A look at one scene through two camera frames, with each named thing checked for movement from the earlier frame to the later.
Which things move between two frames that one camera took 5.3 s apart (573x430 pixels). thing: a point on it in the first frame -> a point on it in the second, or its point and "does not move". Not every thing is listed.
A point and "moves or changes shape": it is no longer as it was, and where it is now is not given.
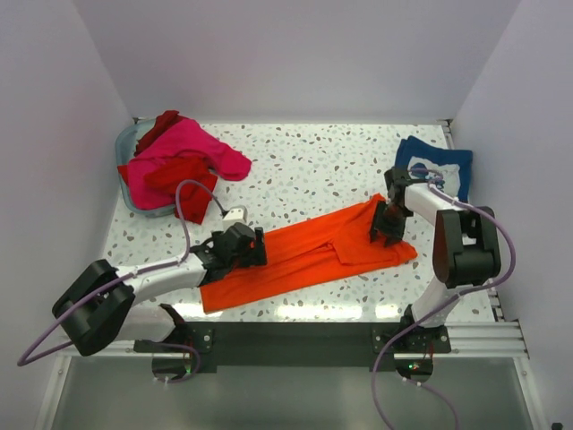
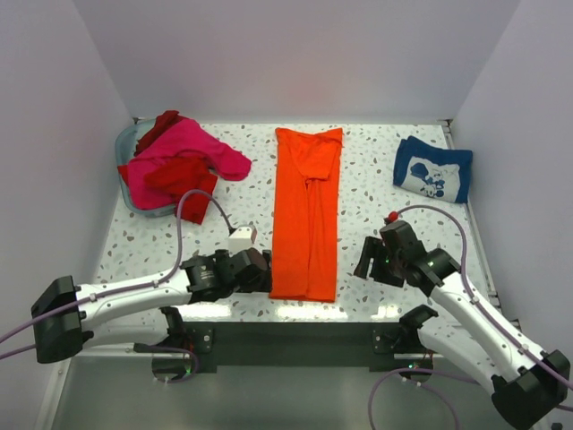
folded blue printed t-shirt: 448,169 does not move
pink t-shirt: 182,138 does not move
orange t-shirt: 306,253 moves or changes shape
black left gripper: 255,256 -> 262,282
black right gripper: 393,234 -> 373,248
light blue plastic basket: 126,139 does not move
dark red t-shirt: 163,121 does not move
